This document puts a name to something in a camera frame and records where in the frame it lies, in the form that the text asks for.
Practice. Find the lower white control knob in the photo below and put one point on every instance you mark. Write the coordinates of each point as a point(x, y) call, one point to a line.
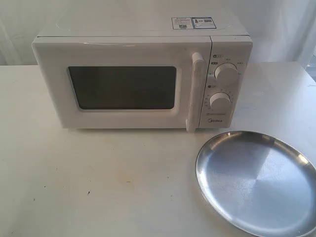
point(220, 102)

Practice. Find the white microwave door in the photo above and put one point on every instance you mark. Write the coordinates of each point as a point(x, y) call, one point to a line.
point(125, 82)

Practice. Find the white control knob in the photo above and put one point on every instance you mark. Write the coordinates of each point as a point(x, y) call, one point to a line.
point(226, 73)
point(220, 102)

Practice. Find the white microwave oven body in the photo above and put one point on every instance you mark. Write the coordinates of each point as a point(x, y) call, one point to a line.
point(231, 43)

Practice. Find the round stainless steel plate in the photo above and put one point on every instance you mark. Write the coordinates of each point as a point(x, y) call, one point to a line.
point(258, 183)

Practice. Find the blue white label sticker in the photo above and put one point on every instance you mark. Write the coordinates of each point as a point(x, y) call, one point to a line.
point(193, 23)

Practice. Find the upper white control knob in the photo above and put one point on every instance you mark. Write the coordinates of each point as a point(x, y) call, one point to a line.
point(226, 73)

